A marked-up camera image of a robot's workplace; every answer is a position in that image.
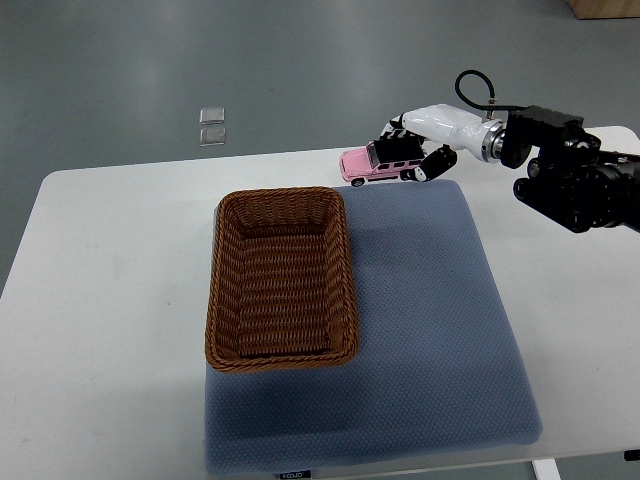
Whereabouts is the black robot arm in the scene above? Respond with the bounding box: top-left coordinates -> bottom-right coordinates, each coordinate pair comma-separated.
500,106 -> 639,233

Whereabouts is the blue grey foam mat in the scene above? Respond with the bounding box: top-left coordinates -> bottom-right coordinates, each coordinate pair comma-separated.
205,180 -> 542,475

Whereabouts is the brown wicker basket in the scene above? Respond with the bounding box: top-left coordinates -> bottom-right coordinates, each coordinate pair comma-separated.
205,186 -> 360,373

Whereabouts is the white table leg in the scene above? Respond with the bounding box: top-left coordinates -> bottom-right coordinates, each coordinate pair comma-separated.
532,458 -> 561,480

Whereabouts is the wooden cabinet corner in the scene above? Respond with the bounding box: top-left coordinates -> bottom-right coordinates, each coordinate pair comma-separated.
567,0 -> 640,20

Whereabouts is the pink toy car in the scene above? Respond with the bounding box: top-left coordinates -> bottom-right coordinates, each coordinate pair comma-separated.
339,137 -> 425,187

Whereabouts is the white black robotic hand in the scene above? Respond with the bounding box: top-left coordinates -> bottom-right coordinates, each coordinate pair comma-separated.
380,104 -> 506,182

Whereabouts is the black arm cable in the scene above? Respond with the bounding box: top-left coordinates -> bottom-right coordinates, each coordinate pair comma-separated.
454,69 -> 526,112

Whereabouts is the upper metal floor plate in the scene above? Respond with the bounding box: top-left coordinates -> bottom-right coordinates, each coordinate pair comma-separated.
199,107 -> 225,125

